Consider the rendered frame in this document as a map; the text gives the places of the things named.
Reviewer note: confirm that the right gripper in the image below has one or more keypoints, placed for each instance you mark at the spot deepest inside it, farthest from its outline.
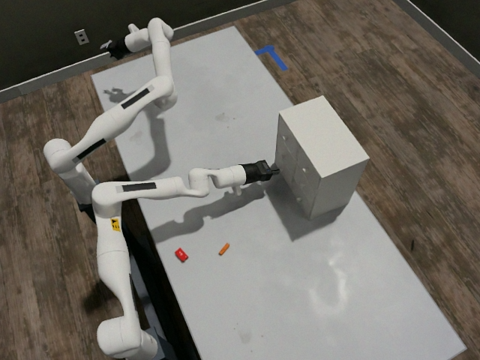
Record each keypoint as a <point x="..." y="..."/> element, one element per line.
<point x="251" y="172"/>

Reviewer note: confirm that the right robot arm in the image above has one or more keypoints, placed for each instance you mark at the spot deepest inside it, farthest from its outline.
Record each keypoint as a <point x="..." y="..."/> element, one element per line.
<point x="121" y="337"/>

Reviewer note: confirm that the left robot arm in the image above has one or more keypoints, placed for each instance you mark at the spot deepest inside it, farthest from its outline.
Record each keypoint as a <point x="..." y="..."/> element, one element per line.
<point x="66" y="160"/>

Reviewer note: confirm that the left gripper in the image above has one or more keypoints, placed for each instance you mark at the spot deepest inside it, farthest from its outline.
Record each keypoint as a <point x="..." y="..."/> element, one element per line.
<point x="124" y="46"/>

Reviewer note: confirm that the orange aa battery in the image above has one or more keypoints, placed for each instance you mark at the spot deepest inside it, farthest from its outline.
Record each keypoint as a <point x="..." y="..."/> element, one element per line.
<point x="224" y="248"/>

